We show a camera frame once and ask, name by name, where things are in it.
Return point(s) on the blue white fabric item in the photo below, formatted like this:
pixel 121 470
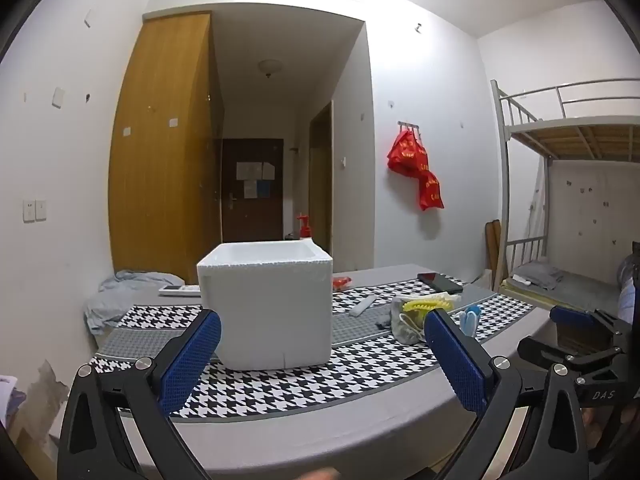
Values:
pixel 470 320

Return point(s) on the loose paper sheets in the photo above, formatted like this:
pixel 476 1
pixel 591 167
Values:
pixel 10 400

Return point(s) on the small red packet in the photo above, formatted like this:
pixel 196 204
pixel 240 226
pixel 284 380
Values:
pixel 342 281

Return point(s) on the white paper notice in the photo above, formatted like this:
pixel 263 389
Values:
pixel 255 170

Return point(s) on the floral tissue pack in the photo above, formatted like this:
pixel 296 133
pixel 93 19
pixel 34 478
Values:
pixel 405 327

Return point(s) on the light blue crumpled cloth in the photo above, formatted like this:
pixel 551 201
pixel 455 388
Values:
pixel 120 295

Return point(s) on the white remote control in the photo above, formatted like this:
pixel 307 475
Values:
pixel 180 290

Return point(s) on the grey stick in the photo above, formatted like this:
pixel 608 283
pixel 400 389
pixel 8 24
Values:
pixel 362 305

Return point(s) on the double white wall switch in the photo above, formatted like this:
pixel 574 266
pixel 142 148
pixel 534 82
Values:
pixel 34 210

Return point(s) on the dark brown entrance door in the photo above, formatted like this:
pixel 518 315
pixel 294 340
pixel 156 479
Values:
pixel 252 215

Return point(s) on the tall wooden wardrobe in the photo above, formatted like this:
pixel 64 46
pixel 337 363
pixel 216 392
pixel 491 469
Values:
pixel 160 160

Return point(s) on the black smartphone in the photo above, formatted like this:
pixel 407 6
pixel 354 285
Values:
pixel 440 282

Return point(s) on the blank white wall plate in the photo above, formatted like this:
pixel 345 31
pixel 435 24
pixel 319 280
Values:
pixel 58 98

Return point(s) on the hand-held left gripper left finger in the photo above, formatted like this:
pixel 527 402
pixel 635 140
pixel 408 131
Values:
pixel 192 360

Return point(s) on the white lotion bottle red pump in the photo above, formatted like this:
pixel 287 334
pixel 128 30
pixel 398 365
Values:
pixel 303 227

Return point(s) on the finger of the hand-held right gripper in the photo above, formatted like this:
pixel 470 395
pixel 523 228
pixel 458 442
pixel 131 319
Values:
pixel 570 316
pixel 545 352

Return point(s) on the white foam box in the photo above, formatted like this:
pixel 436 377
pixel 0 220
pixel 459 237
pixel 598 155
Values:
pixel 270 310

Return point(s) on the blue paper notice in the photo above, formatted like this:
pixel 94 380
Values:
pixel 262 190

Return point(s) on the grey bedding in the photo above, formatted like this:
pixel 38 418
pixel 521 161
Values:
pixel 542 275

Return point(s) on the yellow foam net sleeve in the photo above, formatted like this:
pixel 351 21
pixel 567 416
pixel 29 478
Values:
pixel 430 304

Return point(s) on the metal wall hook rack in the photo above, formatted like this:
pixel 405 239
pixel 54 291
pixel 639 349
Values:
pixel 407 124

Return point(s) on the houndstooth table cloth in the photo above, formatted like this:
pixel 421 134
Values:
pixel 300 390

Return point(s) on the leaning wooden planks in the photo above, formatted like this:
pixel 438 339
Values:
pixel 492 255

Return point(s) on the round ceiling lamp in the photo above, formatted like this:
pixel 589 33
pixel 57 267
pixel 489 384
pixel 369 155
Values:
pixel 270 67

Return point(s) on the small grey cloth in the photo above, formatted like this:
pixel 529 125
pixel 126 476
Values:
pixel 385 319

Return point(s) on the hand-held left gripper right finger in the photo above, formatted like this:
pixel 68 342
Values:
pixel 455 365

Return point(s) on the red printed bag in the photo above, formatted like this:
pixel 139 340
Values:
pixel 410 155

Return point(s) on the grey metal bunk bed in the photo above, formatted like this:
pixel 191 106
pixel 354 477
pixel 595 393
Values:
pixel 575 135

